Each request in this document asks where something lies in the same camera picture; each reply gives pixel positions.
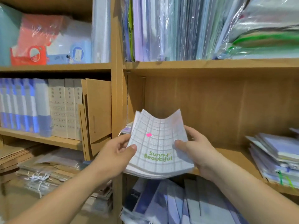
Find person's right hand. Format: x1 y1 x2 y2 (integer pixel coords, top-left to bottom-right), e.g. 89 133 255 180
174 126 222 179

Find person's left hand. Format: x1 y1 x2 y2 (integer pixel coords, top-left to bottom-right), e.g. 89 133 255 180
93 134 138 180

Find stack of large blue notebooks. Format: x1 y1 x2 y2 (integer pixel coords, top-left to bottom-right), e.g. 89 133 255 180
119 123 135 136

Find pastel grid pattern notebook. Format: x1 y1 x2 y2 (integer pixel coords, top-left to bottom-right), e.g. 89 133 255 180
124 109 195 179

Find row of patterned notebooks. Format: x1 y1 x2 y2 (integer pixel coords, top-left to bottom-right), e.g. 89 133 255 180
119 177 248 224

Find pile of small notebooks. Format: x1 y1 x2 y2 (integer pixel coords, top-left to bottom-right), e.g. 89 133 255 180
245 128 299 189

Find wooden shelf unit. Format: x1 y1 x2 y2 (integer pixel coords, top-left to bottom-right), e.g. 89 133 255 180
0 0 299 224

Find person's left forearm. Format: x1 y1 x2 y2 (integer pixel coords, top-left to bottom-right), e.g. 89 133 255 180
9 163 117 224

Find person's right forearm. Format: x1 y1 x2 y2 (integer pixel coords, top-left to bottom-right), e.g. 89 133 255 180
206 158 299 224

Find stack of flat wrapped packets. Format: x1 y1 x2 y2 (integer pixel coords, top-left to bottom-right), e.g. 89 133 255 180
0 144 113 214

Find row of blue white binders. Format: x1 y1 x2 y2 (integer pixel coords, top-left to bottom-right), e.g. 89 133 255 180
0 78 52 137

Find blue white packaged items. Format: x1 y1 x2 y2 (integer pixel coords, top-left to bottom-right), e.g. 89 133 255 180
47 0 111 64

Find row of plastic wrapped folders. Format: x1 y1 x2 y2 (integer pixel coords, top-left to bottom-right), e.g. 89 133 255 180
121 0 248 61

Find red packaged item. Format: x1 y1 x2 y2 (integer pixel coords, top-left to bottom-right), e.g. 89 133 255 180
10 15 66 67

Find pale teal folder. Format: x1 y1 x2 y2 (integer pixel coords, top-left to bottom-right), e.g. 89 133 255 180
0 4 24 67

